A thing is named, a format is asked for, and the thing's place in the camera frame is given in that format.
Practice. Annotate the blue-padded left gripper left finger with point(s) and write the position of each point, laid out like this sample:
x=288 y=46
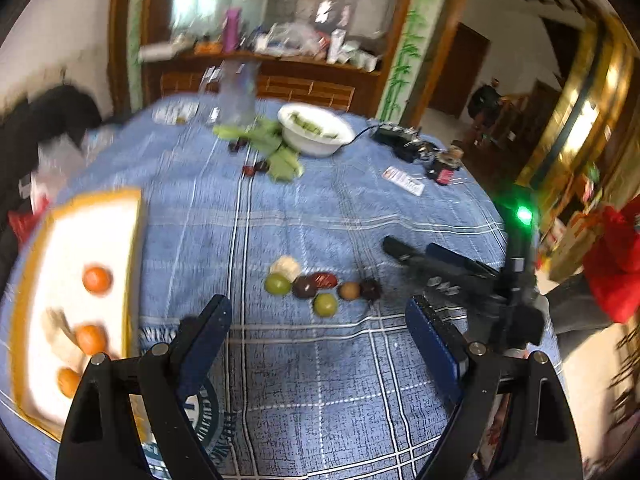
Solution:
x=100 y=439

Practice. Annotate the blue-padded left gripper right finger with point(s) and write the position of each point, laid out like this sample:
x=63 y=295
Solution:
x=510 y=420

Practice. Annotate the dark round fruit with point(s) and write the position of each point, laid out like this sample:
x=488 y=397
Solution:
x=370 y=290

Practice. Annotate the brown round fruit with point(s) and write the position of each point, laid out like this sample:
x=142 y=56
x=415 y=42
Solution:
x=349 y=291

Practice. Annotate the green round fruit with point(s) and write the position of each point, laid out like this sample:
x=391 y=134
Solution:
x=277 y=284
x=325 y=305

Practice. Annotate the red jujube date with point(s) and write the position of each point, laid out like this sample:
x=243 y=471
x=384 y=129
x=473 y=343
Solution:
x=324 y=280

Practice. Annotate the dark purple plum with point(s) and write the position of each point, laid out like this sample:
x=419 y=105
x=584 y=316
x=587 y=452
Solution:
x=303 y=287

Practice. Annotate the white foam-wrapped fruit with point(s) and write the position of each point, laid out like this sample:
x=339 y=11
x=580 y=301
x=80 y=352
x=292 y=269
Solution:
x=61 y=339
x=287 y=266

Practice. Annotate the orange mandarin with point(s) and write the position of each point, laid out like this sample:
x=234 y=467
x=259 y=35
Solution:
x=91 y=339
x=68 y=381
x=97 y=280

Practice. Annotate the white card pack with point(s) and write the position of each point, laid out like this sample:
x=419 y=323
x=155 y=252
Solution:
x=403 y=180

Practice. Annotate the person in dark clothes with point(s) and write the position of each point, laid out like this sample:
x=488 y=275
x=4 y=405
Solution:
x=485 y=103

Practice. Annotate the white tray with yellow rim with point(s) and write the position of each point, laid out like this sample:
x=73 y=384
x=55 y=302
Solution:
x=103 y=228

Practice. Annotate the red plastic bag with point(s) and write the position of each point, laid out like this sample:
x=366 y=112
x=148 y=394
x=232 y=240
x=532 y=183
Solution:
x=24 y=223

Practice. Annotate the blue plaid tablecloth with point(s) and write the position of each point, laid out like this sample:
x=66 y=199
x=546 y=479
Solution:
x=319 y=377

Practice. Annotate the white bowl with greens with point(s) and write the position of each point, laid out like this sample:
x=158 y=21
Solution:
x=314 y=131

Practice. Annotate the clear plastic bag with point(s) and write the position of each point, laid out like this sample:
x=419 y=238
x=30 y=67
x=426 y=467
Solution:
x=61 y=159

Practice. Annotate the green vegetable leaves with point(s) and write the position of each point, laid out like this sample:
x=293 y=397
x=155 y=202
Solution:
x=265 y=137

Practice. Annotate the wooden cabinet with mirror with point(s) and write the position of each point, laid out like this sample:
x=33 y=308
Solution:
x=376 y=58

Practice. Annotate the black sofa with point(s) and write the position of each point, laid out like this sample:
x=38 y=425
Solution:
x=61 y=110

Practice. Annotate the small glass dish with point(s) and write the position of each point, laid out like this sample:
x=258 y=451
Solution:
x=175 y=113

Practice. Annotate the clear plastic water jug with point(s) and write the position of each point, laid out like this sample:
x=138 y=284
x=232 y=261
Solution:
x=237 y=93

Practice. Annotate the purple bottle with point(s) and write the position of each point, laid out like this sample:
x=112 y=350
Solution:
x=231 y=30

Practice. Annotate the black charger with cable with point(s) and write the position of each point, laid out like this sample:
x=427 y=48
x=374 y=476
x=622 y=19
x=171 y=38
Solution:
x=407 y=144

